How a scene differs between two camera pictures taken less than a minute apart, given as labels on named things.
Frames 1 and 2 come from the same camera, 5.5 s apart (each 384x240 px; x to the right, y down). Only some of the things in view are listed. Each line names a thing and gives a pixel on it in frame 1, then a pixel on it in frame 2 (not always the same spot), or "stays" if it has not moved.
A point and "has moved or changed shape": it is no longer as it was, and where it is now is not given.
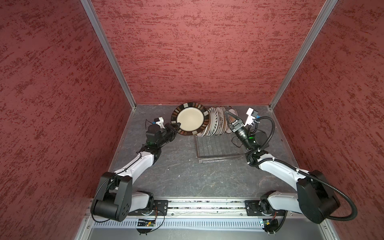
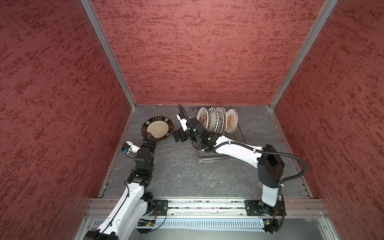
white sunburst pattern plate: [213, 122] stays
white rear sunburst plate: [231, 119] stays
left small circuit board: [142, 222] stays
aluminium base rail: [211, 208] stays
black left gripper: [170, 127] to [153, 140]
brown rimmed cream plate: [193, 117] has moved or changed shape
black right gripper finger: [227, 113] to [176, 135]
